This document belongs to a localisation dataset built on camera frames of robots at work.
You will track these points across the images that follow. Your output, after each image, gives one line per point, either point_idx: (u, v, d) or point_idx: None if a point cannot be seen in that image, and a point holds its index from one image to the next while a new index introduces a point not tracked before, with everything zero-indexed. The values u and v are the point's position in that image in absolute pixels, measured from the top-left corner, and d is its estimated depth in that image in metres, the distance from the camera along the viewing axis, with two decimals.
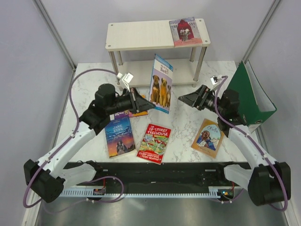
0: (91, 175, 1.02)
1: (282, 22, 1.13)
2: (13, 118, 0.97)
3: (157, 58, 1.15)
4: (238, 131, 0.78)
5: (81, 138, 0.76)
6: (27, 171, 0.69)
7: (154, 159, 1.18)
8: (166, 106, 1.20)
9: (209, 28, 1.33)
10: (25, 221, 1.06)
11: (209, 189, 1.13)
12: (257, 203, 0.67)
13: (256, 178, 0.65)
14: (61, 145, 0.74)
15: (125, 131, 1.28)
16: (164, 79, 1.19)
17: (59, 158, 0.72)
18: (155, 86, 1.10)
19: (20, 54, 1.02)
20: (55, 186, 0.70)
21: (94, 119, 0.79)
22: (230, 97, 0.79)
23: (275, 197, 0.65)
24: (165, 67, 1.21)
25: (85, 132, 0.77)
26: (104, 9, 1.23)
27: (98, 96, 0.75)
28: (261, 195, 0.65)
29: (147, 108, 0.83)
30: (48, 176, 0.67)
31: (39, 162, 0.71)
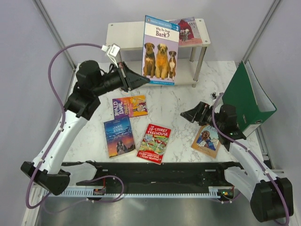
0: (91, 174, 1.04)
1: (281, 22, 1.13)
2: (13, 117, 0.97)
3: (149, 20, 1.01)
4: (237, 145, 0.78)
5: (71, 129, 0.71)
6: (25, 174, 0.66)
7: (154, 159, 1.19)
8: (166, 76, 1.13)
9: (209, 28, 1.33)
10: (25, 221, 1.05)
11: (209, 189, 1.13)
12: (261, 220, 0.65)
13: (258, 194, 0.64)
14: (52, 142, 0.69)
15: (125, 131, 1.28)
16: (162, 45, 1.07)
17: (53, 156, 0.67)
18: (148, 57, 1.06)
19: (20, 54, 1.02)
20: (58, 179, 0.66)
21: (80, 103, 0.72)
22: (227, 110, 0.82)
23: (278, 213, 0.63)
24: (163, 30, 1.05)
25: (74, 121, 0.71)
26: (103, 9, 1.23)
27: (81, 76, 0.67)
28: (264, 212, 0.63)
29: (140, 84, 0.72)
30: (46, 176, 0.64)
31: (33, 163, 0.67)
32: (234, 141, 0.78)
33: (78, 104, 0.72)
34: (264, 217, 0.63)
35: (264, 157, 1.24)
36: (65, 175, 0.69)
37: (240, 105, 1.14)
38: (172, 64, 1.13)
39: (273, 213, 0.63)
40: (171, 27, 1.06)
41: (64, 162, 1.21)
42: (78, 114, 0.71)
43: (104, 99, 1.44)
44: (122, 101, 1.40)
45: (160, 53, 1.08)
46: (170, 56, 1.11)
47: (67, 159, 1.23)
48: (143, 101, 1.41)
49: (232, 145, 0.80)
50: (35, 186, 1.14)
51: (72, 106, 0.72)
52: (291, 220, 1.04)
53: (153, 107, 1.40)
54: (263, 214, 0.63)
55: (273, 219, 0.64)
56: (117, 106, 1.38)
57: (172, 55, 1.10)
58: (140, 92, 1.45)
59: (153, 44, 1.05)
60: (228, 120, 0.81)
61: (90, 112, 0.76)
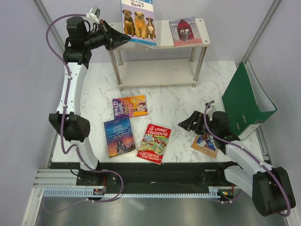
0: (96, 160, 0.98)
1: (281, 22, 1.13)
2: (13, 117, 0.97)
3: None
4: (231, 145, 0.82)
5: (78, 75, 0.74)
6: (54, 122, 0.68)
7: (154, 159, 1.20)
8: (147, 36, 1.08)
9: (209, 27, 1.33)
10: (25, 221, 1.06)
11: (209, 189, 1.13)
12: (265, 214, 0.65)
13: (257, 186, 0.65)
14: (67, 89, 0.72)
15: (125, 131, 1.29)
16: (138, 13, 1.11)
17: (73, 100, 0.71)
18: (127, 20, 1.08)
19: (20, 54, 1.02)
20: (83, 122, 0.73)
21: (76, 54, 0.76)
22: (219, 116, 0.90)
23: (280, 205, 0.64)
24: (138, 2, 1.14)
25: (79, 67, 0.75)
26: (103, 9, 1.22)
27: (71, 28, 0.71)
28: (265, 205, 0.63)
29: (122, 38, 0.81)
30: (75, 117, 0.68)
31: (59, 111, 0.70)
32: (229, 143, 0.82)
33: (75, 56, 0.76)
34: (267, 210, 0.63)
35: (264, 157, 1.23)
36: (86, 120, 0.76)
37: (240, 105, 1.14)
38: (151, 28, 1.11)
39: (275, 205, 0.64)
40: (145, 0, 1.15)
41: (64, 162, 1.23)
42: (80, 61, 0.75)
43: (104, 99, 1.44)
44: (122, 101, 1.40)
45: (138, 18, 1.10)
46: (147, 22, 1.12)
47: (67, 159, 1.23)
48: (143, 101, 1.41)
49: (227, 147, 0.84)
50: (35, 186, 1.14)
51: (70, 59, 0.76)
52: (292, 220, 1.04)
53: (152, 107, 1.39)
54: (265, 208, 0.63)
55: (276, 211, 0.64)
56: (117, 106, 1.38)
57: (149, 21, 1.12)
58: (140, 92, 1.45)
59: (130, 11, 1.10)
60: (220, 125, 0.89)
61: (86, 63, 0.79)
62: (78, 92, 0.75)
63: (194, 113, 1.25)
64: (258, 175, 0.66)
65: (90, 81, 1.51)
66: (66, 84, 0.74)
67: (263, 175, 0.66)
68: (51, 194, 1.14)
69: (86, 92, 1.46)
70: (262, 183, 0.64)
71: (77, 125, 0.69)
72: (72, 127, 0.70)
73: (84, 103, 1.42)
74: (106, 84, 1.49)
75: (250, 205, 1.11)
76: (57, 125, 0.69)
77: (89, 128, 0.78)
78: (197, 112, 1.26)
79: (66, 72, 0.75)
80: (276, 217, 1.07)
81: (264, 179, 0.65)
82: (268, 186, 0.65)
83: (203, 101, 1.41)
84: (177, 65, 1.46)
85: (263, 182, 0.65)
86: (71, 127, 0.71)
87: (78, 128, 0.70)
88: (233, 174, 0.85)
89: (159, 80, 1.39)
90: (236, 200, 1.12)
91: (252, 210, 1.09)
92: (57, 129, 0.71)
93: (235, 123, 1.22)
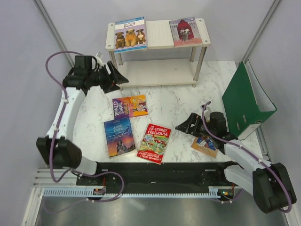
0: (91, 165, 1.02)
1: (281, 22, 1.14)
2: (13, 117, 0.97)
3: (117, 23, 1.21)
4: (230, 144, 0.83)
5: (75, 99, 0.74)
6: (43, 149, 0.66)
7: (154, 159, 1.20)
8: (138, 43, 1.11)
9: (209, 27, 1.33)
10: (25, 221, 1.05)
11: (209, 189, 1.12)
12: (266, 211, 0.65)
13: (257, 183, 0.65)
14: (61, 113, 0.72)
15: (125, 131, 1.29)
16: (129, 30, 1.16)
17: (66, 124, 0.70)
18: (119, 39, 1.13)
19: (20, 55, 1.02)
20: (74, 150, 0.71)
21: (77, 80, 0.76)
22: (217, 116, 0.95)
23: (281, 202, 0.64)
24: (130, 23, 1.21)
25: (76, 92, 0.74)
26: (103, 10, 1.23)
27: (79, 58, 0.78)
28: (266, 200, 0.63)
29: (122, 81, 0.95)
30: (65, 142, 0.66)
31: (49, 134, 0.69)
32: (227, 142, 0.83)
33: (75, 82, 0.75)
34: (268, 207, 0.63)
35: (264, 157, 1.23)
36: (77, 149, 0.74)
37: (240, 105, 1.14)
38: (140, 36, 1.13)
39: (277, 202, 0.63)
40: (136, 20, 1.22)
41: None
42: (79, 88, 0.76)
43: (104, 98, 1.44)
44: (122, 101, 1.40)
45: (129, 33, 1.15)
46: (137, 32, 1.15)
47: None
48: (143, 101, 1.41)
49: (226, 145, 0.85)
50: (35, 186, 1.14)
51: (69, 84, 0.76)
52: (292, 220, 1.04)
53: (153, 108, 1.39)
54: (266, 204, 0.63)
55: (276, 208, 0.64)
56: (117, 106, 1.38)
57: (139, 31, 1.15)
58: (140, 92, 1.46)
59: (122, 31, 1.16)
60: (217, 125, 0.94)
61: (85, 90, 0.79)
62: (71, 123, 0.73)
63: (192, 116, 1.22)
64: (258, 171, 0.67)
65: None
66: (61, 107, 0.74)
67: (263, 172, 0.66)
68: (51, 193, 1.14)
69: None
70: (263, 180, 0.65)
71: (67, 150, 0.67)
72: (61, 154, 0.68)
73: (84, 103, 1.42)
74: None
75: (250, 205, 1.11)
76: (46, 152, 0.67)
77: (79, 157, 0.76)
78: (194, 113, 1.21)
79: (63, 96, 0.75)
80: (275, 217, 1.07)
81: (264, 175, 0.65)
82: (268, 182, 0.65)
83: (203, 101, 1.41)
84: (177, 65, 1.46)
85: (263, 179, 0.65)
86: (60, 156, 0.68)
87: (68, 155, 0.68)
88: (233, 173, 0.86)
89: (159, 80, 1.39)
90: (236, 199, 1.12)
91: (252, 210, 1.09)
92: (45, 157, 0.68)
93: (235, 123, 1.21)
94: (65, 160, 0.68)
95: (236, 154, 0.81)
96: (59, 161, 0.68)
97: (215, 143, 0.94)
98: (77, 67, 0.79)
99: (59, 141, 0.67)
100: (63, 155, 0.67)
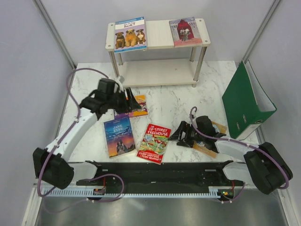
0: (91, 171, 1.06)
1: (281, 22, 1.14)
2: (13, 117, 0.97)
3: (117, 23, 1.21)
4: (220, 141, 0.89)
5: (85, 121, 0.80)
6: (38, 160, 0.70)
7: (154, 159, 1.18)
8: (138, 43, 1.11)
9: (209, 27, 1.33)
10: (25, 221, 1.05)
11: (209, 189, 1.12)
12: (268, 191, 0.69)
13: (252, 165, 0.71)
14: (68, 131, 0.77)
15: (125, 131, 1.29)
16: (129, 30, 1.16)
17: (67, 142, 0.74)
18: (119, 39, 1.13)
19: (20, 55, 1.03)
20: (67, 171, 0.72)
21: (94, 104, 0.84)
22: (201, 119, 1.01)
23: (279, 178, 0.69)
24: (130, 23, 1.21)
25: (90, 115, 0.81)
26: (103, 10, 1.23)
27: (102, 83, 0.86)
28: (265, 180, 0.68)
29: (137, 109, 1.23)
30: (59, 161, 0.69)
31: (47, 148, 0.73)
32: (217, 139, 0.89)
33: (91, 106, 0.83)
34: (269, 186, 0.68)
35: None
36: (71, 171, 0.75)
37: (240, 105, 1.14)
38: (140, 36, 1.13)
39: (275, 179, 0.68)
40: (136, 20, 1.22)
41: None
42: (94, 111, 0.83)
43: None
44: None
45: (129, 33, 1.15)
46: (137, 32, 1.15)
47: None
48: (143, 101, 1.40)
49: (217, 143, 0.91)
50: (35, 186, 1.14)
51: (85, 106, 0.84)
52: (291, 220, 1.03)
53: (153, 108, 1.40)
54: (266, 184, 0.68)
55: (276, 186, 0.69)
56: None
57: (139, 31, 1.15)
58: (140, 92, 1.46)
59: (122, 31, 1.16)
60: (205, 127, 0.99)
61: (99, 114, 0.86)
62: (73, 143, 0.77)
63: (181, 124, 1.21)
64: (249, 154, 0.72)
65: (90, 81, 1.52)
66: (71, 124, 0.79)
67: (254, 154, 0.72)
68: (51, 193, 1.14)
69: (86, 92, 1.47)
70: (255, 160, 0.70)
71: (59, 170, 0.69)
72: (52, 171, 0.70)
73: None
74: None
75: (250, 205, 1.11)
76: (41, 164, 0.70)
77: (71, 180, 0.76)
78: (184, 121, 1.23)
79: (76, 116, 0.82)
80: (276, 217, 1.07)
81: (255, 156, 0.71)
82: (260, 161, 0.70)
83: (203, 101, 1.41)
84: (177, 65, 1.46)
85: (254, 159, 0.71)
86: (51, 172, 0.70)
87: (58, 174, 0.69)
88: (233, 169, 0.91)
89: (159, 80, 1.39)
90: (236, 199, 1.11)
91: (252, 210, 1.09)
92: (38, 168, 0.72)
93: (235, 123, 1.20)
94: (53, 176, 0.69)
95: (227, 147, 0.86)
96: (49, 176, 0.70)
97: (207, 143, 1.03)
98: (99, 90, 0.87)
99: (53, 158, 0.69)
100: (52, 171, 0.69)
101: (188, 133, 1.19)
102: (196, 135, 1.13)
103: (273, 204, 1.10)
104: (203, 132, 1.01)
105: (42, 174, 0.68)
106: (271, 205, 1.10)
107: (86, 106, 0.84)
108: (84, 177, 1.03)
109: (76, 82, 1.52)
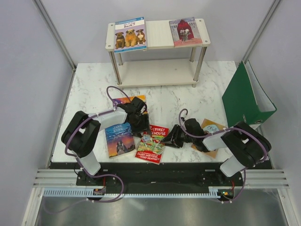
0: (96, 167, 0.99)
1: (281, 22, 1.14)
2: (12, 117, 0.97)
3: (117, 23, 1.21)
4: (206, 138, 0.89)
5: (120, 114, 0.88)
6: (75, 119, 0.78)
7: (152, 159, 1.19)
8: (139, 43, 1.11)
9: (209, 27, 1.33)
10: (25, 221, 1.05)
11: (209, 189, 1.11)
12: (251, 164, 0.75)
13: (230, 144, 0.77)
14: (106, 111, 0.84)
15: (125, 131, 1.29)
16: (129, 31, 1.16)
17: (104, 118, 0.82)
18: (119, 39, 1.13)
19: (20, 55, 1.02)
20: (92, 142, 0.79)
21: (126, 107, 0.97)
22: (190, 122, 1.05)
23: (258, 150, 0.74)
24: (130, 23, 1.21)
25: (123, 111, 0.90)
26: (103, 10, 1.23)
27: (137, 99, 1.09)
28: (244, 153, 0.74)
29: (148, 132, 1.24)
30: (94, 127, 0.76)
31: (89, 114, 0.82)
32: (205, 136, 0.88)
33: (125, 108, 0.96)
34: (250, 158, 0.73)
35: None
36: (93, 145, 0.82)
37: (240, 105, 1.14)
38: (140, 36, 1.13)
39: (254, 152, 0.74)
40: (136, 20, 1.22)
41: (64, 162, 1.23)
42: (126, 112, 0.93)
43: (104, 99, 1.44)
44: (122, 101, 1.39)
45: (129, 33, 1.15)
46: (137, 32, 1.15)
47: (67, 159, 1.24)
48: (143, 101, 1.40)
49: (204, 141, 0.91)
50: (35, 186, 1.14)
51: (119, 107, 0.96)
52: (291, 220, 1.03)
53: (153, 107, 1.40)
54: (247, 157, 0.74)
55: (258, 157, 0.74)
56: None
57: (139, 31, 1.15)
58: (140, 92, 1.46)
59: (122, 31, 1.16)
60: (194, 130, 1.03)
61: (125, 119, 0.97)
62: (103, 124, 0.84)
63: (174, 127, 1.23)
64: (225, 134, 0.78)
65: (90, 81, 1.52)
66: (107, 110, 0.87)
67: (229, 133, 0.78)
68: (52, 194, 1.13)
69: (85, 92, 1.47)
70: (230, 139, 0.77)
71: (90, 136, 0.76)
72: (82, 137, 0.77)
73: (84, 103, 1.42)
74: (105, 84, 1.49)
75: (250, 205, 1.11)
76: (75, 124, 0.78)
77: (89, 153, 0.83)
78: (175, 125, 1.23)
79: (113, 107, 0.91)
80: (276, 217, 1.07)
81: (229, 135, 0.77)
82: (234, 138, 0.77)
83: (203, 101, 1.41)
84: (177, 65, 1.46)
85: (230, 138, 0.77)
86: (81, 138, 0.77)
87: (86, 141, 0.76)
88: (227, 165, 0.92)
89: (159, 80, 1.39)
90: (236, 199, 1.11)
91: (252, 210, 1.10)
92: (69, 127, 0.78)
93: (235, 123, 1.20)
94: (80, 144, 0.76)
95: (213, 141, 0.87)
96: (75, 141, 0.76)
97: (199, 145, 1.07)
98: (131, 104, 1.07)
99: (90, 123, 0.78)
100: (81, 138, 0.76)
101: (178, 134, 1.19)
102: (186, 136, 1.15)
103: (273, 204, 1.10)
104: (193, 134, 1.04)
105: (72, 136, 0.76)
106: (271, 205, 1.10)
107: (120, 106, 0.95)
108: (89, 169, 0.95)
109: (76, 82, 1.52)
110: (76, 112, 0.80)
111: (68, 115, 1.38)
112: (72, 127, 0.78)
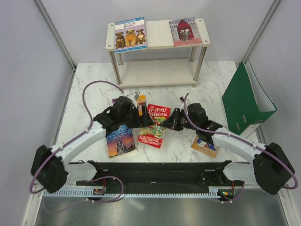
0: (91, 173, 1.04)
1: (281, 22, 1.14)
2: (13, 117, 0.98)
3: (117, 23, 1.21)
4: (218, 135, 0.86)
5: (94, 134, 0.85)
6: (38, 157, 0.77)
7: (154, 143, 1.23)
8: (138, 43, 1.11)
9: (209, 27, 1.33)
10: (25, 221, 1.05)
11: (209, 189, 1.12)
12: (273, 191, 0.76)
13: (261, 170, 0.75)
14: (72, 139, 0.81)
15: (125, 131, 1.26)
16: (129, 30, 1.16)
17: (71, 148, 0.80)
18: (119, 39, 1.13)
19: (20, 55, 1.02)
20: (60, 176, 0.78)
21: (106, 121, 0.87)
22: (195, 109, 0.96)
23: (285, 179, 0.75)
24: (130, 23, 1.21)
25: (99, 128, 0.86)
26: (104, 10, 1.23)
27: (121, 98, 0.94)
28: (273, 181, 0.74)
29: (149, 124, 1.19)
30: (57, 163, 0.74)
31: (52, 148, 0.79)
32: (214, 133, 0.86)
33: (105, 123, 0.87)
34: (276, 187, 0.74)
35: None
36: (65, 175, 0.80)
37: (240, 105, 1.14)
38: (140, 36, 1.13)
39: (281, 181, 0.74)
40: (136, 20, 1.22)
41: None
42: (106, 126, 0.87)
43: (104, 99, 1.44)
44: None
45: (129, 33, 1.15)
46: (137, 32, 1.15)
47: None
48: (143, 101, 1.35)
49: (214, 137, 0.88)
50: (35, 186, 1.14)
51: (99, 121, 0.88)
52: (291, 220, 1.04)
53: None
54: (273, 185, 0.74)
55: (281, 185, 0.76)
56: None
57: (139, 31, 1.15)
58: (140, 92, 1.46)
59: (122, 31, 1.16)
60: (199, 117, 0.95)
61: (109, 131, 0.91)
62: (74, 151, 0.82)
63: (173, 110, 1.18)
64: (258, 158, 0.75)
65: (90, 82, 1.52)
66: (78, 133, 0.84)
67: (262, 158, 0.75)
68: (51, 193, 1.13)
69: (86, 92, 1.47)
70: (264, 166, 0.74)
71: (54, 173, 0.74)
72: (46, 174, 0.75)
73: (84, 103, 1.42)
74: (105, 84, 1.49)
75: (250, 205, 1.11)
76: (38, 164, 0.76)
77: (60, 185, 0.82)
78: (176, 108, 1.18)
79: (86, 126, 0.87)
80: (275, 217, 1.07)
81: (264, 160, 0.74)
82: (268, 165, 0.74)
83: (203, 101, 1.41)
84: (177, 65, 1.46)
85: (263, 163, 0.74)
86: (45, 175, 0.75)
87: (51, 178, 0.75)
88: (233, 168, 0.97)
89: (159, 80, 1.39)
90: (236, 199, 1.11)
91: (252, 210, 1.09)
92: (33, 167, 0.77)
93: (235, 123, 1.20)
94: (46, 181, 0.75)
95: (228, 143, 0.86)
96: (41, 180, 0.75)
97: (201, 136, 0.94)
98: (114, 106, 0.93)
99: (53, 160, 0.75)
100: (48, 171, 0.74)
101: (178, 118, 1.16)
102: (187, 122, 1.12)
103: (273, 204, 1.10)
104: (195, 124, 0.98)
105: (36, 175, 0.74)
106: (271, 205, 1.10)
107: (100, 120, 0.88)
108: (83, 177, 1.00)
109: (76, 82, 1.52)
110: (39, 148, 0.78)
111: (69, 114, 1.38)
112: (36, 165, 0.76)
